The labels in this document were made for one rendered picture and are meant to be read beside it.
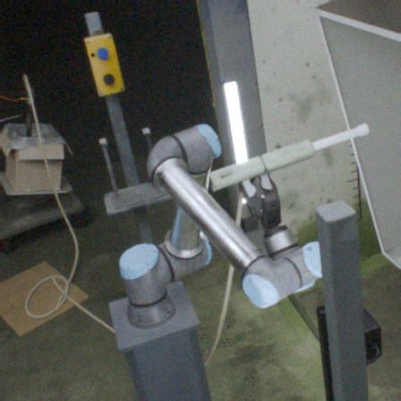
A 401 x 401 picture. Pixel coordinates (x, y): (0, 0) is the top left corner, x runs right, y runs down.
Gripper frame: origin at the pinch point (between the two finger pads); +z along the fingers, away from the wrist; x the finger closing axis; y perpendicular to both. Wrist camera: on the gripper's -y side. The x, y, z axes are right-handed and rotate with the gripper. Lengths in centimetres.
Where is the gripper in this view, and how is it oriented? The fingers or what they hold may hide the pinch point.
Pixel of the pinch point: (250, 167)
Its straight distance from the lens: 176.1
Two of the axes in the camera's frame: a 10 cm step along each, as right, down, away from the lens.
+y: -1.5, 2.5, 9.6
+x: 9.1, -3.5, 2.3
